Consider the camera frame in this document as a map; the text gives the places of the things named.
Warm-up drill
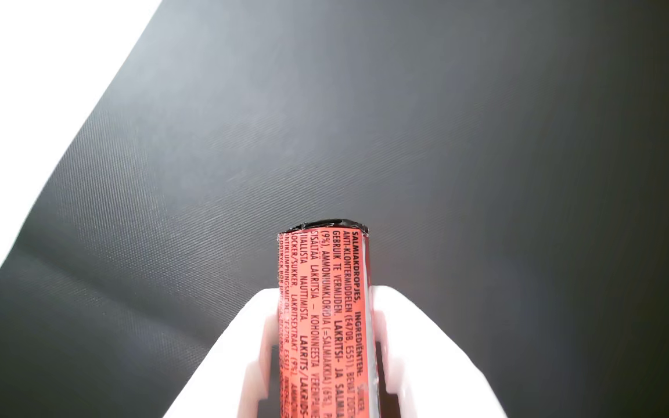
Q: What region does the red candy roll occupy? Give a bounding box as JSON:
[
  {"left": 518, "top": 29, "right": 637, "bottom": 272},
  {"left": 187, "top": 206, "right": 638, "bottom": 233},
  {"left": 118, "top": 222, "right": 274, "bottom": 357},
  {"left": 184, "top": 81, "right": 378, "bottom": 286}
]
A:
[{"left": 277, "top": 219, "right": 380, "bottom": 418}]

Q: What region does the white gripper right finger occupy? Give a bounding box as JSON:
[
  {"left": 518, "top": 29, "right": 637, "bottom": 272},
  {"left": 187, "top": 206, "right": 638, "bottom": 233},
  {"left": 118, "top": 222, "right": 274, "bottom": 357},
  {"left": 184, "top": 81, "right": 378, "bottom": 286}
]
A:
[{"left": 372, "top": 284, "right": 507, "bottom": 418}]

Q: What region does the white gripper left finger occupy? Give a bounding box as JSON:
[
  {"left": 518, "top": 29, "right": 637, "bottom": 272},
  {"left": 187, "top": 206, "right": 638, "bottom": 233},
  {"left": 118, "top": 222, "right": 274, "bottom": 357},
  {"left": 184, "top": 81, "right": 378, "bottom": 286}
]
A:
[{"left": 163, "top": 287, "right": 280, "bottom": 418}]

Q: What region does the dark grey table mat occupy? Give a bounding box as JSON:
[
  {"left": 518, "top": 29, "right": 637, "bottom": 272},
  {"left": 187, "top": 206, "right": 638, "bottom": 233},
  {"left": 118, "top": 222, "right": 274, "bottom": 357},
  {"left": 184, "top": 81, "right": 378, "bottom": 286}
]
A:
[{"left": 0, "top": 0, "right": 669, "bottom": 418}]

